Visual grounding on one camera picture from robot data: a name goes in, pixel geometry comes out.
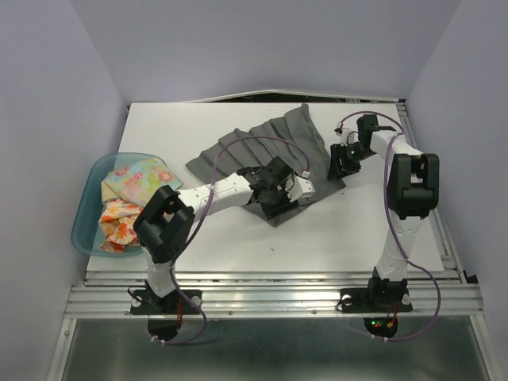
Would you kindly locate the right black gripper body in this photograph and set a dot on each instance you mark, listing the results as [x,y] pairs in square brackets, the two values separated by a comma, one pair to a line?
[351,152]

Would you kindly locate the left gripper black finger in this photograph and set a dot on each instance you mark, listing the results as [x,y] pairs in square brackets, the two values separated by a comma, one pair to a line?
[275,213]
[289,206]

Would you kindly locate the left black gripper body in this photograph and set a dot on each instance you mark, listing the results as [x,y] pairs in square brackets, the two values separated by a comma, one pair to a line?
[278,195]

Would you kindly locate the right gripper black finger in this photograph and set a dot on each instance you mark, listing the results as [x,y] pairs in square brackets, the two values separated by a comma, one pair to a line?
[334,170]
[350,167]

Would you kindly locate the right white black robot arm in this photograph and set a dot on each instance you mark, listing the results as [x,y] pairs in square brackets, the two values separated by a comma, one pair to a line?
[410,193]

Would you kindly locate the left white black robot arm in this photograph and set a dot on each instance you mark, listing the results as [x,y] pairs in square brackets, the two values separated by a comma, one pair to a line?
[171,219]

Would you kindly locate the pastel floral skirt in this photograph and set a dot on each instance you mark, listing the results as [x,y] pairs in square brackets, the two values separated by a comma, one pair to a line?
[137,183]

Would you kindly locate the orange floral skirt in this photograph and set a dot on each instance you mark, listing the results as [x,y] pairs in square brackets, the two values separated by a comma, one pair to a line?
[116,223]

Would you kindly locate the blue plastic basin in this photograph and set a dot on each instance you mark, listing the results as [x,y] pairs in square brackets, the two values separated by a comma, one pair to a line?
[86,235]

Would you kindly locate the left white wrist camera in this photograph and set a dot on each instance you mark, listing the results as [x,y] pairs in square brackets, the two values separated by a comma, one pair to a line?
[298,187]

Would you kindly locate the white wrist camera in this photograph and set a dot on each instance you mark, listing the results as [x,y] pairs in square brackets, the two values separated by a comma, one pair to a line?
[347,134]
[298,187]

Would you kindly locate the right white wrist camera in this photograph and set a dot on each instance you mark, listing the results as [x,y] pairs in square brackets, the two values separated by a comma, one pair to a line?
[347,134]

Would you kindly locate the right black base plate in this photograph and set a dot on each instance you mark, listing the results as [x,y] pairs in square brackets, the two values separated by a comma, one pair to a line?
[361,301]

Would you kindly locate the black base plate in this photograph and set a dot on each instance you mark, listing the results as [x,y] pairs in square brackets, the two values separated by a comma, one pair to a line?
[361,301]
[146,303]

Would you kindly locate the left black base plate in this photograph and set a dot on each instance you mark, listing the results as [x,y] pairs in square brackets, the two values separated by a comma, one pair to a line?
[146,303]

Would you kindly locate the aluminium frame rail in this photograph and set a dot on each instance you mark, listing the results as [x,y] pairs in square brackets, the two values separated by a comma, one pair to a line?
[104,294]

